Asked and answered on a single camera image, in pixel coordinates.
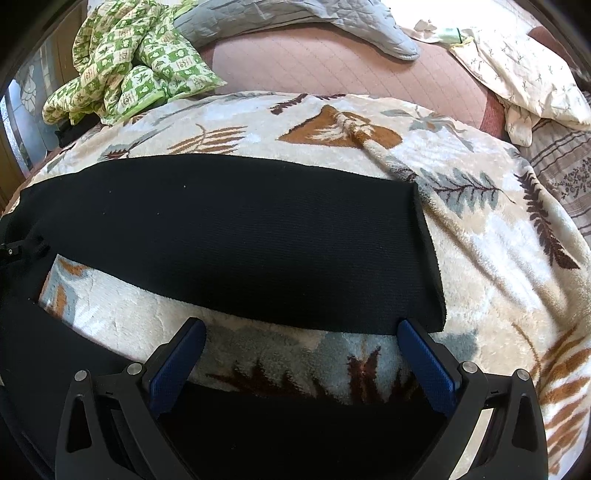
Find brown headboard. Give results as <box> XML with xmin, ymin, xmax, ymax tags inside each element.
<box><xmin>529</xmin><ymin>25</ymin><xmax>571</xmax><ymax>54</ymax></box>

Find small pale green cloth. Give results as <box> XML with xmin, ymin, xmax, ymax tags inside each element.
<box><xmin>438</xmin><ymin>25</ymin><xmax>474</xmax><ymax>47</ymax></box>

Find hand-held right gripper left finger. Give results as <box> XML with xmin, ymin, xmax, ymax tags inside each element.
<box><xmin>54</xmin><ymin>318</ymin><xmax>207</xmax><ymax>480</ymax></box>

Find pink quilted mattress cover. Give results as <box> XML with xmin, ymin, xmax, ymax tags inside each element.
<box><xmin>196</xmin><ymin>21</ymin><xmax>509</xmax><ymax>139</ymax></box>

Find mirrored wardrobe door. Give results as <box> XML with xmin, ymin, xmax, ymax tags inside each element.
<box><xmin>0</xmin><ymin>46</ymin><xmax>61</xmax><ymax>171</ymax></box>

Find leaf print fleece blanket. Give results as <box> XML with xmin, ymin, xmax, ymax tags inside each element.
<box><xmin>0</xmin><ymin>91</ymin><xmax>591</xmax><ymax>480</ymax></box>

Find white printed quilt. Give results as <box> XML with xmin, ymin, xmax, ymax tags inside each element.
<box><xmin>450</xmin><ymin>14</ymin><xmax>587</xmax><ymax>146</ymax></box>

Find grey quilted pillow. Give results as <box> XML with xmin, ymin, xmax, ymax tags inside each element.
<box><xmin>173</xmin><ymin>0</ymin><xmax>422</xmax><ymax>62</ymax></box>

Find green patterned quilt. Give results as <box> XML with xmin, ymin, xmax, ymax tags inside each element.
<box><xmin>42</xmin><ymin>0</ymin><xmax>228</xmax><ymax>125</ymax></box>

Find small white cloth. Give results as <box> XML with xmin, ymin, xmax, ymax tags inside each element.
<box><xmin>412</xmin><ymin>18</ymin><xmax>441</xmax><ymax>43</ymax></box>

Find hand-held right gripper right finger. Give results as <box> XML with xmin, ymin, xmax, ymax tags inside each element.
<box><xmin>396</xmin><ymin>318</ymin><xmax>550</xmax><ymax>480</ymax></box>

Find striped floral bedsheet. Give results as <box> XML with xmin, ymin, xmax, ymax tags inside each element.
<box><xmin>517</xmin><ymin>90</ymin><xmax>591</xmax><ymax>232</ymax></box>

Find black pants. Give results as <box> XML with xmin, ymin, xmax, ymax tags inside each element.
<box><xmin>0</xmin><ymin>153</ymin><xmax>448</xmax><ymax>480</ymax></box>

